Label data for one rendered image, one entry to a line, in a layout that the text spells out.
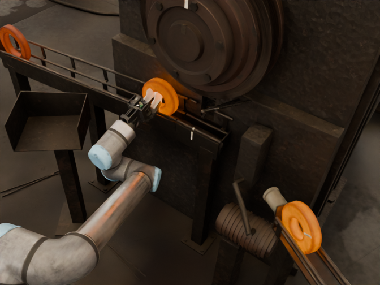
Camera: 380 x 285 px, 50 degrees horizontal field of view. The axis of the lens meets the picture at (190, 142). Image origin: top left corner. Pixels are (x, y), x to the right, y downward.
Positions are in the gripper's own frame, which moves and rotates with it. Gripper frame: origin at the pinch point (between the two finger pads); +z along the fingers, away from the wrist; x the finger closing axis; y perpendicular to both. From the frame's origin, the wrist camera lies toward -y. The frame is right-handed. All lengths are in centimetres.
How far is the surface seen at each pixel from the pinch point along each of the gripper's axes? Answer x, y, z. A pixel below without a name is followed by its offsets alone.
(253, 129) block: -40.3, 3.1, 1.0
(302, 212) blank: -68, 7, -20
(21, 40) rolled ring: 82, -6, -2
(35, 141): 34, -6, -40
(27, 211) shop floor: 55, -62, -59
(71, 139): 22.1, -7.4, -31.4
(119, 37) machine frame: 27.0, 8.4, 11.1
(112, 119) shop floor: 69, -83, 17
